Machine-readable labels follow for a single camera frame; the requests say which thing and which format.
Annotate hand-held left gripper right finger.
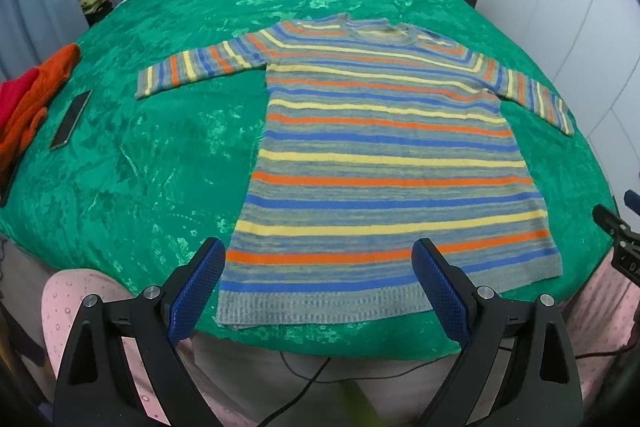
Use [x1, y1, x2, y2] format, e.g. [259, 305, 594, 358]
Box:
[410, 237, 586, 427]

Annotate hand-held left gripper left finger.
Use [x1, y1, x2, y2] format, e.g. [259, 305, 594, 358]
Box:
[52, 237, 228, 427]

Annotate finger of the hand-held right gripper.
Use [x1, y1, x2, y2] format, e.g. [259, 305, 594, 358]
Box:
[592, 204, 632, 239]

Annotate striped knit sweater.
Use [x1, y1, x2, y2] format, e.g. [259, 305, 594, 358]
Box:
[136, 13, 576, 330]

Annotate green velvet blanket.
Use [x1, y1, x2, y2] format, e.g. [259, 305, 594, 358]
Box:
[0, 0, 618, 363]

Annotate pink dotted bed sheet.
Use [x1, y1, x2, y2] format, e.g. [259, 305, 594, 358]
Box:
[39, 257, 640, 427]

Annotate black smartphone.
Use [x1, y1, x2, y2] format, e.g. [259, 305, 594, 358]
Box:
[49, 89, 94, 150]

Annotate white wardrobe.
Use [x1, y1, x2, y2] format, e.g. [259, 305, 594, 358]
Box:
[470, 0, 640, 212]

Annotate orange cloth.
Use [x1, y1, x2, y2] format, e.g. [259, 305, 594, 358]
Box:
[0, 43, 82, 180]

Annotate red cloth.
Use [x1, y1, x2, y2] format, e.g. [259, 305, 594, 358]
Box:
[0, 68, 42, 128]

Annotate grey curtain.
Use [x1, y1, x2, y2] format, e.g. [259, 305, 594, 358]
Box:
[0, 0, 88, 82]

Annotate black cable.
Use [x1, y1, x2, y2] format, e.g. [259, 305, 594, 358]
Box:
[500, 336, 638, 360]
[240, 347, 351, 427]

